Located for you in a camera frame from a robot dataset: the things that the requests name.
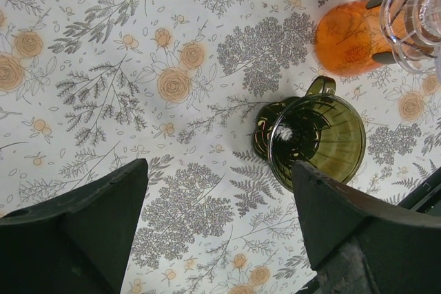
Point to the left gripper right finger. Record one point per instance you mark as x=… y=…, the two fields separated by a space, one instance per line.
x=359 y=244

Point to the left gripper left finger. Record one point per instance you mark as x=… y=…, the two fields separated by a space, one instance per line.
x=78 y=242

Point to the green glass dripper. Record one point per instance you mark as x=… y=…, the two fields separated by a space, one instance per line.
x=319 y=128

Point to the clear glass dripper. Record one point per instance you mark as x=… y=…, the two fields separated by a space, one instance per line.
x=411 y=29

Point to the floral table mat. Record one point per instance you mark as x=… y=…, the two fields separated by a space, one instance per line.
x=89 y=85

